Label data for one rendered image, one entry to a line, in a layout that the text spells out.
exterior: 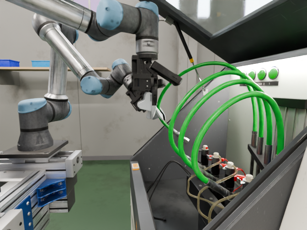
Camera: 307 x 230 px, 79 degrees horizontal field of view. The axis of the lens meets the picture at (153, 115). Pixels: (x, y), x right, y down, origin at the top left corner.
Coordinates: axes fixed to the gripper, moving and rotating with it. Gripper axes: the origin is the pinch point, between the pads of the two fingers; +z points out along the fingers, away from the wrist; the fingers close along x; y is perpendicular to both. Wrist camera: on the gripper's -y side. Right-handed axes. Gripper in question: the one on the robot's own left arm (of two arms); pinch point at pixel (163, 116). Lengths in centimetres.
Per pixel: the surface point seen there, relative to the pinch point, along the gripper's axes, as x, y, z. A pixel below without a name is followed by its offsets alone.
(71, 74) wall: -155, 125, -218
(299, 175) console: 30, -21, 35
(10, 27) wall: -95, 140, -321
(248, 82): 17.1, -28.6, 14.1
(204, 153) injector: 1.7, -4.4, 21.3
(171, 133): 18.2, -3.3, 11.5
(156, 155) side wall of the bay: -19.8, 20.9, 7.0
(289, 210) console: 30, -16, 39
